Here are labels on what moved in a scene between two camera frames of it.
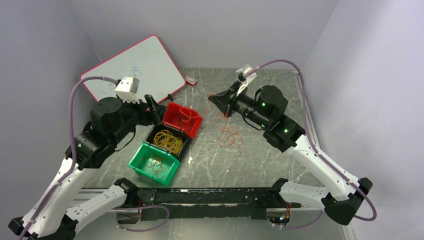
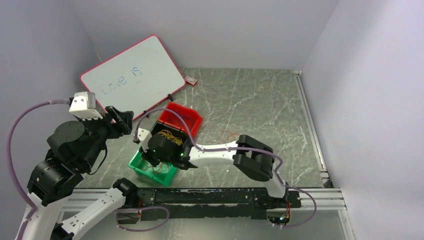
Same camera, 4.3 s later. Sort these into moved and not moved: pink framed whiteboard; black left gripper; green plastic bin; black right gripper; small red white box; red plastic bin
Moved: black right gripper; black left gripper
Not moved: red plastic bin; small red white box; green plastic bin; pink framed whiteboard
